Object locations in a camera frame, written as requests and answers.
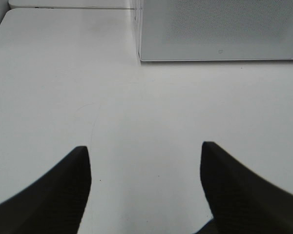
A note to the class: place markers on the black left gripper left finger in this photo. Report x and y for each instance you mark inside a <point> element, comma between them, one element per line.
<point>53,204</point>

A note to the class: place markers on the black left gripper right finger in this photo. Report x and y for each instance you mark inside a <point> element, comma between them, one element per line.
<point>241,202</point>

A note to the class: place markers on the white microwave door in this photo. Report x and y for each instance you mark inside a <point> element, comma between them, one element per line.
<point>195,30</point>

